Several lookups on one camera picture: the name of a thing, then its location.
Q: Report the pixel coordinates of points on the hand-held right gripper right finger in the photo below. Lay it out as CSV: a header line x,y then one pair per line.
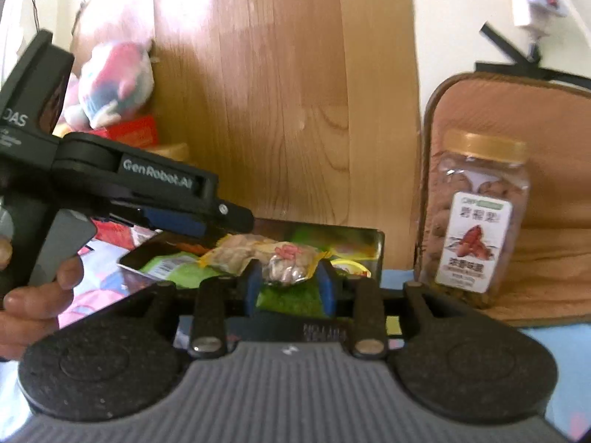
x,y
325,288

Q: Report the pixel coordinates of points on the green snack packet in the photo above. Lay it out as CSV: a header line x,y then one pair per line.
x,y
171,265

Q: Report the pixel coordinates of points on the printed blue blanket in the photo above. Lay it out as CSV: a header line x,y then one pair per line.
x,y
563,346

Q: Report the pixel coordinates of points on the plush toy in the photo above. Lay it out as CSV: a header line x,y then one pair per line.
x,y
115,83

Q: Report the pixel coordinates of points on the clear yellow-edged snack packet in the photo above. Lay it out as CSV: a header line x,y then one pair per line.
x,y
268,258

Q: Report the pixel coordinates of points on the black tape strips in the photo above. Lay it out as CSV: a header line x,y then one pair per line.
x,y
508,44

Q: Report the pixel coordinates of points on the red gift box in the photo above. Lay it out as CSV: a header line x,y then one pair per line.
x,y
134,131

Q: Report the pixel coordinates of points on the person's left hand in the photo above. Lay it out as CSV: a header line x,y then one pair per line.
x,y
41,300

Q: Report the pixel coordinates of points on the wooden headboard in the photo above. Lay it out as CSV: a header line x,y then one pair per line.
x,y
286,92

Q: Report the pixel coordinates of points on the white charger plug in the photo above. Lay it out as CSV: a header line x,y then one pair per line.
x,y
521,7

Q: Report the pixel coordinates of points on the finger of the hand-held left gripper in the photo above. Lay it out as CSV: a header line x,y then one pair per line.
x,y
233,217
175,224

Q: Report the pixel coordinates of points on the pecan jar with gold lid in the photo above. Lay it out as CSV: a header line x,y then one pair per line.
x,y
471,221

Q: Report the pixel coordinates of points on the brown quilted cushion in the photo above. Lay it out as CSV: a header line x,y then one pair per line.
x,y
558,184

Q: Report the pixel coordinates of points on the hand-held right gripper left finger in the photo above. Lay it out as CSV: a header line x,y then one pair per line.
x,y
253,288

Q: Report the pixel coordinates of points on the metal tin box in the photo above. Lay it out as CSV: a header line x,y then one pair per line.
x,y
355,244

